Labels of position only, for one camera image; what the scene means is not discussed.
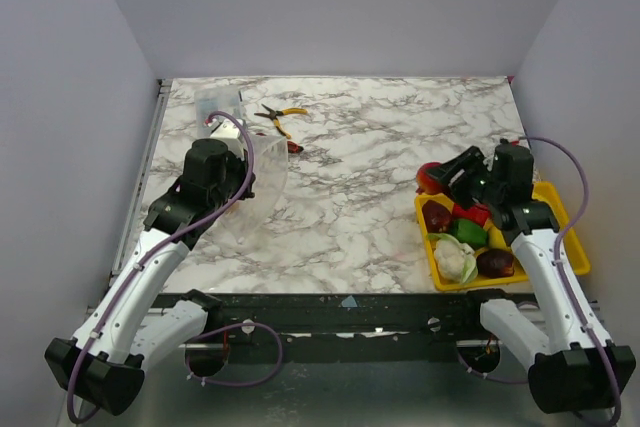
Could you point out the dark maroon toy beet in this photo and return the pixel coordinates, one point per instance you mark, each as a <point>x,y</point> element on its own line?
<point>496,263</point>

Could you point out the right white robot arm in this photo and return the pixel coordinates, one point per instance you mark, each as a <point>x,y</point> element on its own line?
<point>573,365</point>

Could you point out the yellow plastic tray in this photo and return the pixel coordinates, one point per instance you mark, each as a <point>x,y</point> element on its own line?
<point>543,191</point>

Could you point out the clear zip top bag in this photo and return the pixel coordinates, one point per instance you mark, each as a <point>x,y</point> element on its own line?
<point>270,172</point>

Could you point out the green toy pepper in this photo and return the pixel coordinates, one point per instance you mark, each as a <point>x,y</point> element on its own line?
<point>468,232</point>

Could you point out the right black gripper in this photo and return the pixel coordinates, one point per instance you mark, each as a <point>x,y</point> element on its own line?
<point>463,177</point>

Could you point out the dark red toy fruit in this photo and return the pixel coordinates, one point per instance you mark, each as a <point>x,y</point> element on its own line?
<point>437,218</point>

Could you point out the white toy cauliflower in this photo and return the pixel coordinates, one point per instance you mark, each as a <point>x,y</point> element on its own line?
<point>455,262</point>

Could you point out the yellow handled pliers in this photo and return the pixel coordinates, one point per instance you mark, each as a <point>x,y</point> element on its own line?
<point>273,115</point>

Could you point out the clear plastic parts box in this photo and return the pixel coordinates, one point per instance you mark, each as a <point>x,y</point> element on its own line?
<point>225,99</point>

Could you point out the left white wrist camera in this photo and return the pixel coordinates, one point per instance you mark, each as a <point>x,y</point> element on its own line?
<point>225,131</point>

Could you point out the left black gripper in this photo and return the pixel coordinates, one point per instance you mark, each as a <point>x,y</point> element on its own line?
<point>240,160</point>

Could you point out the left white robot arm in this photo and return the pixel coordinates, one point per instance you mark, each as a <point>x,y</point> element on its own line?
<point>96,364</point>

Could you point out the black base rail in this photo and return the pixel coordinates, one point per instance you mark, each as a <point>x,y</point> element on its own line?
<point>345,328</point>

